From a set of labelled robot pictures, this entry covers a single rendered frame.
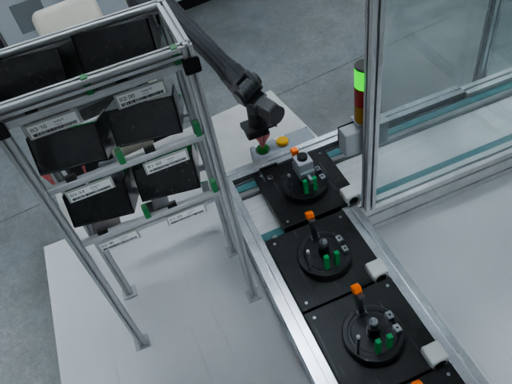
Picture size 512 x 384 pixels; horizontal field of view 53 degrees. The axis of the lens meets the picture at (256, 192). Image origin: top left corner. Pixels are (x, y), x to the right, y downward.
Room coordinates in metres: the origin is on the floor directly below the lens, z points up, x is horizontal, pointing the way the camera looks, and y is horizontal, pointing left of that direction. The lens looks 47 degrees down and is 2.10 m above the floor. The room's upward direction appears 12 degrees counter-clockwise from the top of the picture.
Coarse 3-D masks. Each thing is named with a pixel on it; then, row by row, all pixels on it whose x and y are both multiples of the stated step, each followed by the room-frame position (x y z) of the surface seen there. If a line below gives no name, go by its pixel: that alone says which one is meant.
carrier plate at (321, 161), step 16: (320, 160) 1.11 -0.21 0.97; (256, 176) 1.10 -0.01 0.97; (336, 176) 1.03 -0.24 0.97; (272, 192) 1.02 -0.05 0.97; (336, 192) 0.97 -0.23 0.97; (272, 208) 0.96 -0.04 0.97; (288, 208) 0.95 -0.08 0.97; (304, 208) 0.94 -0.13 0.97; (320, 208) 0.92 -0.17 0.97; (336, 208) 0.92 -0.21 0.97; (288, 224) 0.89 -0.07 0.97; (304, 224) 0.89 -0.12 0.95
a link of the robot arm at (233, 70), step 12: (132, 0) 1.31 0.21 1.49; (144, 0) 1.30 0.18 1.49; (168, 0) 1.30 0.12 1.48; (180, 12) 1.28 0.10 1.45; (180, 24) 1.27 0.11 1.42; (192, 24) 1.27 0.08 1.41; (192, 36) 1.25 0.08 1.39; (204, 36) 1.26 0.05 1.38; (204, 48) 1.24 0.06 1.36; (216, 48) 1.24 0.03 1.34; (216, 60) 1.22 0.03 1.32; (228, 60) 1.23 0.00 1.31; (216, 72) 1.24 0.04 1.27; (228, 72) 1.20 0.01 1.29; (240, 72) 1.21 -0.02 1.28; (228, 84) 1.20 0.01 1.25; (240, 84) 1.20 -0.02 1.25; (252, 84) 1.19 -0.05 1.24
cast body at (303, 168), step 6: (294, 156) 1.03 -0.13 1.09; (300, 156) 1.02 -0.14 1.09; (306, 156) 1.02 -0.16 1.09; (294, 162) 1.02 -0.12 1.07; (300, 162) 1.01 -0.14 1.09; (306, 162) 1.00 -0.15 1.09; (312, 162) 1.00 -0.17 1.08; (294, 168) 1.03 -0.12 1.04; (300, 168) 0.99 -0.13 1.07; (306, 168) 1.00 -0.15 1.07; (312, 168) 1.00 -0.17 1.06; (300, 174) 0.99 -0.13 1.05; (306, 174) 0.99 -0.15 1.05; (312, 174) 0.99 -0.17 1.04; (300, 180) 0.99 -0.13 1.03; (312, 180) 0.97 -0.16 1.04
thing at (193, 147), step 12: (192, 144) 0.90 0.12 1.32; (192, 156) 0.81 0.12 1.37; (168, 168) 0.80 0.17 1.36; (180, 168) 0.80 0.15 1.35; (192, 168) 0.79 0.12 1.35; (144, 180) 0.79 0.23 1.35; (156, 180) 0.79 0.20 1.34; (168, 180) 0.79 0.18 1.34; (180, 180) 0.78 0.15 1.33; (192, 180) 0.78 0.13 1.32; (144, 192) 0.78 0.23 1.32; (156, 192) 0.78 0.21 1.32; (168, 192) 0.77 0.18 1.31; (180, 192) 0.77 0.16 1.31
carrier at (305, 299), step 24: (336, 216) 0.88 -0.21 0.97; (288, 240) 0.84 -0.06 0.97; (312, 240) 0.80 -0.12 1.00; (336, 240) 0.79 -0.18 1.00; (360, 240) 0.79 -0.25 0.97; (288, 264) 0.76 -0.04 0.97; (312, 264) 0.73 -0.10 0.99; (336, 264) 0.71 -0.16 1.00; (360, 264) 0.72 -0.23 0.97; (384, 264) 0.69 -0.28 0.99; (288, 288) 0.70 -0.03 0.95; (312, 288) 0.68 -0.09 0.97; (336, 288) 0.66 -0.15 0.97
